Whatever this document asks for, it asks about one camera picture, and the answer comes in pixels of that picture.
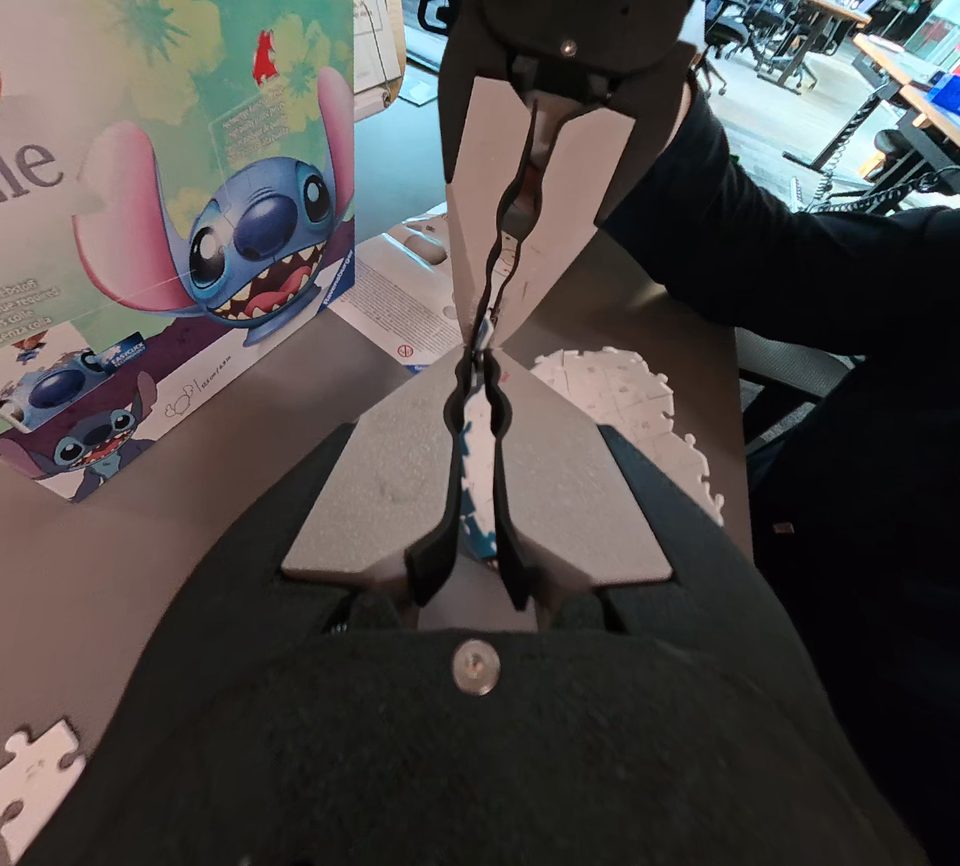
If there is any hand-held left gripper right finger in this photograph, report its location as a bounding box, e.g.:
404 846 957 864
484 348 675 612

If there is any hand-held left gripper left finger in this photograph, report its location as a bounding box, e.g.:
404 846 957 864
279 347 474 608

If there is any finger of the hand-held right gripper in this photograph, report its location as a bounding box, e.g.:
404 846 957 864
489 108 636 348
445 75 540 351

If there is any blue and white puzzle piece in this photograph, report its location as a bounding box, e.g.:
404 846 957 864
459 322 501 561

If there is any person's right forearm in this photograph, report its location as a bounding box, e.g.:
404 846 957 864
603 82 960 364

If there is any printed cardboard puzzle box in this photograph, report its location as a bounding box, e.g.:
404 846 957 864
0 0 357 504

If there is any white instruction leaflet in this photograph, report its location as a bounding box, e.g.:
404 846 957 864
330 202 526 375

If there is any grey mesh office chair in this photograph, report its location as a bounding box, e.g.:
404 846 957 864
738 326 865 448

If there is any black coiled cable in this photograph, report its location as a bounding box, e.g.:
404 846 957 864
806 164 960 214

